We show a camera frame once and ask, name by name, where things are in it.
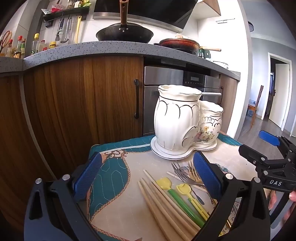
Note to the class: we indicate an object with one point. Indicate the gold fork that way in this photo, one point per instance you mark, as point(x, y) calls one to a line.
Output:
point(193, 171)

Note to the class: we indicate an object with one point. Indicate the wall towel bar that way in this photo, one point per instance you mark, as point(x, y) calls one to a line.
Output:
point(222, 21)

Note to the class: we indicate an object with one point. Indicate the white slender utensil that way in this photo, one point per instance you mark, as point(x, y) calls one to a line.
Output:
point(173, 175)

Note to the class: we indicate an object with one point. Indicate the white door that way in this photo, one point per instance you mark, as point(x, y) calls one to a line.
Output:
point(282, 92)

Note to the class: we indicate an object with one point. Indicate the green bottle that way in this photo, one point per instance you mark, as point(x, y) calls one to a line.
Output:
point(204, 53)

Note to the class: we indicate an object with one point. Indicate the black wall shelf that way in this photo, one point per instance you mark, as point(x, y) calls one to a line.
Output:
point(67, 12)

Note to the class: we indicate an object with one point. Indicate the red and white packet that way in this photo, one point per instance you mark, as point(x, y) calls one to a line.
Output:
point(52, 9)

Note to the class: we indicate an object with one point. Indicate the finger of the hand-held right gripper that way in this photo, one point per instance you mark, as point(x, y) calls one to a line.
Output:
point(252, 153)
point(269, 138)

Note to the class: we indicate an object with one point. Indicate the ceiling lamp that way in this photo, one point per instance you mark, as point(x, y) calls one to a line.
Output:
point(251, 26)

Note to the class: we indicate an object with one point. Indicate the yellow plastic spoon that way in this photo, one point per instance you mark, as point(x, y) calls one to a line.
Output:
point(183, 188)

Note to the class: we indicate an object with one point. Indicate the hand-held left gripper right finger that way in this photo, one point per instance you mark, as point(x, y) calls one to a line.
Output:
point(207, 176)

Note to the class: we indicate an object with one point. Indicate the person's right hand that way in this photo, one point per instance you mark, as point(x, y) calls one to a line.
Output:
point(272, 201)

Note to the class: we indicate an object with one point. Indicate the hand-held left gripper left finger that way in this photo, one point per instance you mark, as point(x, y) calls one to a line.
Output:
point(87, 176)

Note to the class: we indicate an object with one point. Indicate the white bowl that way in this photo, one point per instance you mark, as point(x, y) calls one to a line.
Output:
point(220, 64)

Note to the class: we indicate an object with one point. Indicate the wooden chair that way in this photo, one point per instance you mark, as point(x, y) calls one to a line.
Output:
point(255, 109)

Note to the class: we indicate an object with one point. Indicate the black range hood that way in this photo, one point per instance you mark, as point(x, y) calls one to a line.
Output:
point(143, 9)

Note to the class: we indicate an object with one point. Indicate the yellow jar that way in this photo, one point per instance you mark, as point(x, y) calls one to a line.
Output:
point(52, 44)

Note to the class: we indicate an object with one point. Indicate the white floral ceramic utensil holder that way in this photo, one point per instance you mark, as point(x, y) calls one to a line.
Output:
point(173, 120)

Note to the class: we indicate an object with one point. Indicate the teal printed table cloth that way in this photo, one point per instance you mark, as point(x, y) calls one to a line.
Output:
point(111, 185)

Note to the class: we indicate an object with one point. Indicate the small blue-tipped spoon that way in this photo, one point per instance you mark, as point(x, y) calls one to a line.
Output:
point(198, 198)

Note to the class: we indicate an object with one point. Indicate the red frying pan with lid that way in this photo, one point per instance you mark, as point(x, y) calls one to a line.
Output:
point(178, 43)

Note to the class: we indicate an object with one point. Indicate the grey speckled countertop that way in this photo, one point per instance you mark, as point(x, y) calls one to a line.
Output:
point(92, 49)

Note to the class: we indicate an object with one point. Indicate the wooden chopstick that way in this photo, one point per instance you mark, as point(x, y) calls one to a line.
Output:
point(149, 176)
point(150, 205)
point(171, 202)
point(157, 201)
point(166, 205)

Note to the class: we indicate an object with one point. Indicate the hanging metal ladle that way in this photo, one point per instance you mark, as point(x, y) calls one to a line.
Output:
point(66, 32)

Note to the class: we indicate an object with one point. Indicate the wooden kitchen cabinet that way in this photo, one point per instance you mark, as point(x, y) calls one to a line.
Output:
point(69, 104)

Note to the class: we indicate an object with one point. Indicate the silver fork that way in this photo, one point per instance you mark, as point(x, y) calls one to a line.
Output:
point(177, 170)

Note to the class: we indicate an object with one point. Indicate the bottle with red label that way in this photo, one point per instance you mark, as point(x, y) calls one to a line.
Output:
point(42, 46)

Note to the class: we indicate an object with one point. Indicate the wooden wall cabinet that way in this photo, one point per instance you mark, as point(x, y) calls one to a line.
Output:
point(208, 5)

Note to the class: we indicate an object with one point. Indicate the stainless steel built-in oven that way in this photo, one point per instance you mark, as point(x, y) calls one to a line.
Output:
point(161, 76)

